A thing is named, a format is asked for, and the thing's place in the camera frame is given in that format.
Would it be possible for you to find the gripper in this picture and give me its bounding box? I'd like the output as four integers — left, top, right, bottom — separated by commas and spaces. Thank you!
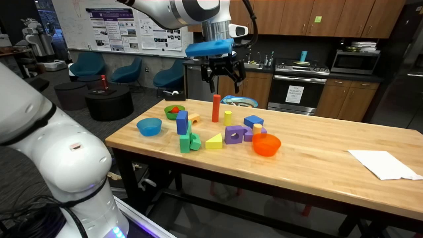
200, 54, 246, 94

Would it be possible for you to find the steel dishwasher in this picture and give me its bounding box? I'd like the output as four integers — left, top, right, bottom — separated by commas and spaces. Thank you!
185, 64, 219, 102

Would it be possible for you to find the bin with blue bag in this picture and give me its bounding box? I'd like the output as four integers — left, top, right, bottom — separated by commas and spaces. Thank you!
220, 95, 259, 109

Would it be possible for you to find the sink tap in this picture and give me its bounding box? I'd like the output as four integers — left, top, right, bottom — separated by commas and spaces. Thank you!
246, 46, 262, 65

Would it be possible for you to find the red foam cylinder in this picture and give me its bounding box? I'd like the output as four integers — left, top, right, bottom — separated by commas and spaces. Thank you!
212, 94, 221, 123

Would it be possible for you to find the wooden base cabinet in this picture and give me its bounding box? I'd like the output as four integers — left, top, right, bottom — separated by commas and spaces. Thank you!
315, 78, 380, 122
217, 71, 274, 110

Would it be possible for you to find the teal lounge chair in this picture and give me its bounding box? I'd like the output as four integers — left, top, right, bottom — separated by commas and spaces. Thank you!
153, 59, 187, 97
68, 52, 106, 80
110, 57, 143, 85

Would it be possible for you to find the blue foam cube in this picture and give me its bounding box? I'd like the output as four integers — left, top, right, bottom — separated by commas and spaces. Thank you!
244, 115, 264, 129

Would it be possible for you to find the blue rectangular foam block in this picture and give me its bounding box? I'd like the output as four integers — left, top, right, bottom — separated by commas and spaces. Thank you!
176, 110, 189, 135

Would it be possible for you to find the purple block with round hole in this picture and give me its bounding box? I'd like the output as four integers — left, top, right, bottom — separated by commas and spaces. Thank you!
225, 125, 245, 145

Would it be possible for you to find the purple foam block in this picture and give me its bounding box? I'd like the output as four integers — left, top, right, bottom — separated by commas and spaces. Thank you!
243, 126, 268, 142

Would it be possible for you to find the green plastic bowl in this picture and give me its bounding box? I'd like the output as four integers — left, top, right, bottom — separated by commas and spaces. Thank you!
164, 105, 186, 120

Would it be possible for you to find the yellow triangle foam block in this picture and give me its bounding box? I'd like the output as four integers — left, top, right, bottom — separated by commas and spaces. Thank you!
205, 133, 223, 149

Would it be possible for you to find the green arch foam block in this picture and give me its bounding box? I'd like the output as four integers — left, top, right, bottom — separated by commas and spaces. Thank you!
190, 133, 202, 151

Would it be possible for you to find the steel kitchen stove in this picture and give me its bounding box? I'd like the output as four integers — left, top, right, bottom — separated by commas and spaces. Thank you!
267, 58, 330, 116

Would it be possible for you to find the orange plastic bowl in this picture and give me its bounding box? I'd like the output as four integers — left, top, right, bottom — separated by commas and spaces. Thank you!
252, 133, 282, 157

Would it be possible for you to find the blue plastic bowl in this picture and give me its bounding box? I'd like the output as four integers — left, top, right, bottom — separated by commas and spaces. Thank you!
136, 117, 162, 137

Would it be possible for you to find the group of black ottomans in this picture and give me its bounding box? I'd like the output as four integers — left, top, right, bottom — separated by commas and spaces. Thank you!
54, 75, 135, 122

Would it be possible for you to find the steel microwave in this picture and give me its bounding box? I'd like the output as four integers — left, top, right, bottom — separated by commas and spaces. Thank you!
330, 49, 381, 75

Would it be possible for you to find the stack of dishes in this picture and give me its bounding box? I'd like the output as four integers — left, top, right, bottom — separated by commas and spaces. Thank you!
345, 41, 381, 53

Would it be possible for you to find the whiteboard with posters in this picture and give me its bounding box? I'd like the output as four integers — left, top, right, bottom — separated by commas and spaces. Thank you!
51, 0, 194, 58

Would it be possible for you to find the steel refrigerator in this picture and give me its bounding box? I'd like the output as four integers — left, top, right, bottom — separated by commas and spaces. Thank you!
369, 3, 423, 133

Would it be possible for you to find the white paper sheet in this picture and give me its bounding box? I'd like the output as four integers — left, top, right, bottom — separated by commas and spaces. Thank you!
347, 150, 423, 181

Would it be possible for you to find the grey mobile robot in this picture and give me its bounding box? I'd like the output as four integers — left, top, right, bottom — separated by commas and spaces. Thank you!
15, 18, 67, 72

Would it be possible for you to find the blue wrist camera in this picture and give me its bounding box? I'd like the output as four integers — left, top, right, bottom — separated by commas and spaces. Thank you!
185, 38, 235, 58

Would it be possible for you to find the row of wooden wall cabinets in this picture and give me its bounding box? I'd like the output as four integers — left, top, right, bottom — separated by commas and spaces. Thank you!
187, 0, 406, 39

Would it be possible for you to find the coil of black cable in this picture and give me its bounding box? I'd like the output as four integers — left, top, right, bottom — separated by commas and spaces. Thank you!
0, 194, 68, 238

